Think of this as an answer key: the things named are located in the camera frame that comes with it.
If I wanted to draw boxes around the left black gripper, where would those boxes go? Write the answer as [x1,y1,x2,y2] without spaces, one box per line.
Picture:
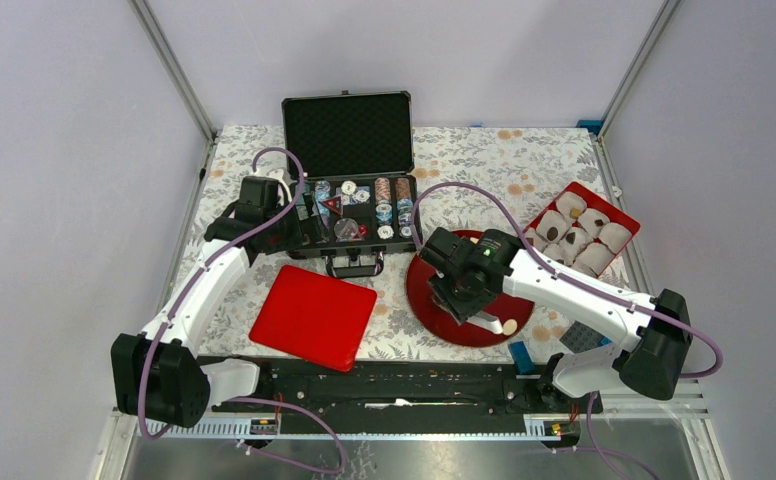
[264,191,328,254]

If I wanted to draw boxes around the red square box lid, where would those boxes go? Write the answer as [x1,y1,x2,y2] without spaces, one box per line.
[248,265,377,373]

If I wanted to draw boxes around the silver metal tongs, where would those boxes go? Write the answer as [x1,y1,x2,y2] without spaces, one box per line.
[467,312,504,335]

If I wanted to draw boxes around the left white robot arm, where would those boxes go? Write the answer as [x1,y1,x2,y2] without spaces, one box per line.
[110,176,306,428]

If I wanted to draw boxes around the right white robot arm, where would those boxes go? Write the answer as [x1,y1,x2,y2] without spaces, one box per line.
[419,228,693,412]

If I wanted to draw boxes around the white oval chocolate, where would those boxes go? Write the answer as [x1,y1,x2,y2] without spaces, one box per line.
[502,319,518,336]

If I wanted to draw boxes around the red chocolate box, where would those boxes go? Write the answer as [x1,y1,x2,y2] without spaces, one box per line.
[524,182,641,278]

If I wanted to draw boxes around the round red tray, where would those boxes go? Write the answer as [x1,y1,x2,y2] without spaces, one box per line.
[406,230,534,348]

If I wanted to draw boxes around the blue lego brick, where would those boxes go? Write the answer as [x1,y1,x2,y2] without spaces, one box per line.
[508,341,535,375]

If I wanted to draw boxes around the black poker chip case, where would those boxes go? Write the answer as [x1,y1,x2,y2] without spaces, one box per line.
[281,90,420,279]

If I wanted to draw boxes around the grey lego baseplate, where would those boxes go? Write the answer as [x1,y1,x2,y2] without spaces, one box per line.
[560,322,610,354]

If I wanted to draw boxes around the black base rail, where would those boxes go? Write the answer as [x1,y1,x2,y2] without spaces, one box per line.
[195,356,605,435]

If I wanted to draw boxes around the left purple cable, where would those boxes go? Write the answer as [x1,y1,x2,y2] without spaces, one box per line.
[137,146,351,476]

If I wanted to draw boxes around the purple cable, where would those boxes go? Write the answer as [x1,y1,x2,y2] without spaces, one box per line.
[137,146,351,476]
[410,182,725,480]

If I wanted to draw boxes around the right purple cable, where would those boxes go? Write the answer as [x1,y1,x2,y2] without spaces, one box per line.
[410,182,725,480]

